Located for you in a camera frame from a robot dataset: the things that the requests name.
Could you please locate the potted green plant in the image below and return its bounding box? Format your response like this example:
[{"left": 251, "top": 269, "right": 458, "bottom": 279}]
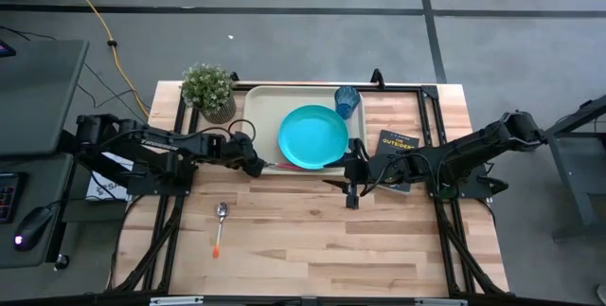
[{"left": 180, "top": 63, "right": 238, "bottom": 126}]

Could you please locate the yellow extension cable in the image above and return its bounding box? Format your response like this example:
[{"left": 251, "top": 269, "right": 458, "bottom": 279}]
[{"left": 53, "top": 0, "right": 151, "bottom": 118}]

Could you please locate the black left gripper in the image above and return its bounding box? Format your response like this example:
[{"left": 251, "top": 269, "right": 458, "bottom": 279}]
[{"left": 222, "top": 132, "right": 267, "bottom": 179}]

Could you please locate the black keyboard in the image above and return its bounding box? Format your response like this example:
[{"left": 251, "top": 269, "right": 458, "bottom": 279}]
[{"left": 0, "top": 171, "right": 23, "bottom": 225}]

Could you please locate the black aluminium table frame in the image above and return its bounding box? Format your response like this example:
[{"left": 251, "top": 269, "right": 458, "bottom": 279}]
[{"left": 105, "top": 67, "right": 510, "bottom": 298}]

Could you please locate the black paperback book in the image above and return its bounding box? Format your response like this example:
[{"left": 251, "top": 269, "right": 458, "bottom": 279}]
[{"left": 375, "top": 128, "right": 421, "bottom": 194}]

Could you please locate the black left gripper cable loop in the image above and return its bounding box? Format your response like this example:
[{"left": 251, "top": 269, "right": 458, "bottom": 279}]
[{"left": 227, "top": 117, "right": 258, "bottom": 145}]

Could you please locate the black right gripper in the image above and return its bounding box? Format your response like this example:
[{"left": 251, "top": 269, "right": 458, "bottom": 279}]
[{"left": 322, "top": 137, "right": 385, "bottom": 210}]

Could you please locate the black computer mouse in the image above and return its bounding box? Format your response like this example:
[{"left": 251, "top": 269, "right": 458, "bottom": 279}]
[{"left": 12, "top": 206, "right": 54, "bottom": 253}]

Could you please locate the grey metal stand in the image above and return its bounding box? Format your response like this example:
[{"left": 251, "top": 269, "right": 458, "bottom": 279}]
[{"left": 543, "top": 94, "right": 606, "bottom": 242}]

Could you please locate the beige plastic tray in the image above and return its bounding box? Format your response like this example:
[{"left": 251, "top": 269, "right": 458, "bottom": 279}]
[{"left": 241, "top": 84, "right": 368, "bottom": 177}]

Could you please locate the white printed box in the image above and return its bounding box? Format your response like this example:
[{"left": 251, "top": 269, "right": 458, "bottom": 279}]
[{"left": 84, "top": 151, "right": 136, "bottom": 202}]

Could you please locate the teal plastic plate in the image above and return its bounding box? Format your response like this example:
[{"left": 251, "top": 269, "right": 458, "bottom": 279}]
[{"left": 277, "top": 104, "right": 350, "bottom": 171}]

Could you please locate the blue patterned plastic cup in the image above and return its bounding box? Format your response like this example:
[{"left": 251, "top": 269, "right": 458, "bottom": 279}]
[{"left": 333, "top": 84, "right": 363, "bottom": 121}]

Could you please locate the black floor cable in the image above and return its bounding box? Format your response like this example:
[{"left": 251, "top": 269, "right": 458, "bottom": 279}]
[{"left": 0, "top": 23, "right": 139, "bottom": 111}]

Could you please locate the grey side desk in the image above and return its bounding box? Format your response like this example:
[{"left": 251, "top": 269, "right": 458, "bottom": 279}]
[{"left": 0, "top": 38, "right": 91, "bottom": 270}]

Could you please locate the spoon with orange handle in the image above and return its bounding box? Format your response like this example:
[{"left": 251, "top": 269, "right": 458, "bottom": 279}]
[{"left": 211, "top": 201, "right": 230, "bottom": 260}]

